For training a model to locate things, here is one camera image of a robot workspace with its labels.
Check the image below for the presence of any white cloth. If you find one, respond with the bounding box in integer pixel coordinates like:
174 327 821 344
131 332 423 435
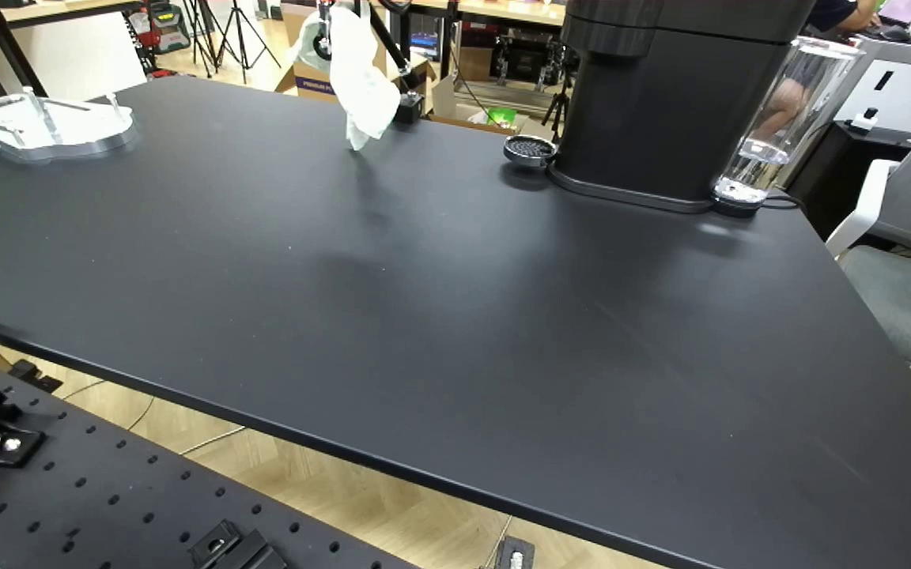
329 6 403 151

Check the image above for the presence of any black round lid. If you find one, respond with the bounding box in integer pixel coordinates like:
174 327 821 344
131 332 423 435
502 132 558 170

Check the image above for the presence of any black coffee machine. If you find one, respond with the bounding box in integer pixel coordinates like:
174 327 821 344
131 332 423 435
554 0 813 211

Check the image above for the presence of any black tripod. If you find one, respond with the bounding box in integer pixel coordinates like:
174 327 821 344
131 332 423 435
188 0 274 82

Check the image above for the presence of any clear water tank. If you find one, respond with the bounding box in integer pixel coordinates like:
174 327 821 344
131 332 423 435
715 36 859 210

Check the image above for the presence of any black perforated mounting board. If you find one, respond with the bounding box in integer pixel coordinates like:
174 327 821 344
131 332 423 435
0 365 411 569

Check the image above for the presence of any black camera stand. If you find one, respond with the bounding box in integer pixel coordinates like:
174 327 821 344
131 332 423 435
310 0 430 126

